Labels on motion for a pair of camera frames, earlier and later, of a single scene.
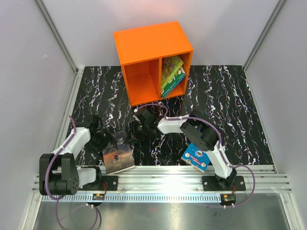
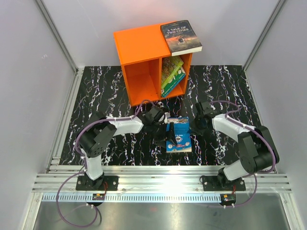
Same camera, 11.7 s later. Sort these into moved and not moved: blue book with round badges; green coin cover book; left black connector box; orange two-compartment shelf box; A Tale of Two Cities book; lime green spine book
Moved: A Tale of Two Cities book; blue book with round badges
Not moved: orange two-compartment shelf box; left black connector box; green coin cover book; lime green spine book
